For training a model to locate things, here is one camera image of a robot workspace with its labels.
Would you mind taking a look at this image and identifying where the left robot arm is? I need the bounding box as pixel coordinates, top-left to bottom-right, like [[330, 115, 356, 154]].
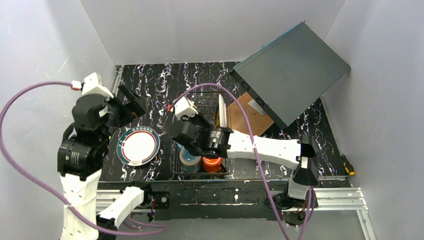
[[57, 83, 152, 240]]

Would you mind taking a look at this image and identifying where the yellow patterned plate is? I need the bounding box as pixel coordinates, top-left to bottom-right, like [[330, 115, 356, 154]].
[[214, 107, 221, 127]]

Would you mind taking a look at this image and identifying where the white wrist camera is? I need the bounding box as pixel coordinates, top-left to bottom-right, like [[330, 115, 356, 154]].
[[70, 72, 115, 99], [167, 96, 199, 120]]

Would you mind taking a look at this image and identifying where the orange ceramic mug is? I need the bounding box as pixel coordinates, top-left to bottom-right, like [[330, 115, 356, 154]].
[[201, 156, 222, 173]]

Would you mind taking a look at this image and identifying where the white plate green rim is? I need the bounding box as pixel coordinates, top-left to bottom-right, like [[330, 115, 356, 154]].
[[116, 126, 161, 167]]

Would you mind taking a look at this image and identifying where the wooden base board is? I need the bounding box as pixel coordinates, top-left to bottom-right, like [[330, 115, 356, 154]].
[[227, 92, 274, 136]]

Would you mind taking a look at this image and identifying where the blue butterfly mug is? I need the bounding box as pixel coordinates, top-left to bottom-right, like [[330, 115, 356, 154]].
[[178, 147, 201, 173]]

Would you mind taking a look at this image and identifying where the yellow black screwdriver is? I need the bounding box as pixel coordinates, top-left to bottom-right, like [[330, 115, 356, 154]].
[[340, 154, 355, 176]]

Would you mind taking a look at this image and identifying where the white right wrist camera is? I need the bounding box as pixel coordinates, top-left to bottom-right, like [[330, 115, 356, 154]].
[[167, 96, 199, 120]]

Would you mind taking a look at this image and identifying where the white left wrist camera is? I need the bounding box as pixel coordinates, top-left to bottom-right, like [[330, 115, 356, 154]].
[[70, 72, 115, 99]]

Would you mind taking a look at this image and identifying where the white plate red pattern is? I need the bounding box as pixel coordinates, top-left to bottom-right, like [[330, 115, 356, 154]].
[[217, 94, 228, 128]]

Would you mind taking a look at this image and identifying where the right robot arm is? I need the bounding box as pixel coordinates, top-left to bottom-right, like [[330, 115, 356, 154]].
[[168, 120, 320, 200]]

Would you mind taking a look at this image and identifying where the dark grey tilted panel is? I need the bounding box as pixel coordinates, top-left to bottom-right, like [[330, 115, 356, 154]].
[[229, 22, 351, 129]]

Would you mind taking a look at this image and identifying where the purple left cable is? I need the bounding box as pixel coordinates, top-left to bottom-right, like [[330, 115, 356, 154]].
[[0, 81, 168, 237]]

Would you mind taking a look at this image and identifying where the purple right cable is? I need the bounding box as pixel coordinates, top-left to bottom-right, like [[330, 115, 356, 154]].
[[168, 83, 316, 240]]

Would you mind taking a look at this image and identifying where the black wire dish rack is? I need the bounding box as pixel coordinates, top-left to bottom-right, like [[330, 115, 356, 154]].
[[168, 91, 233, 178]]

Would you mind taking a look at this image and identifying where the purple cable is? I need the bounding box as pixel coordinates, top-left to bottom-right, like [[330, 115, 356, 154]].
[[168, 83, 316, 240], [0, 81, 168, 237]]

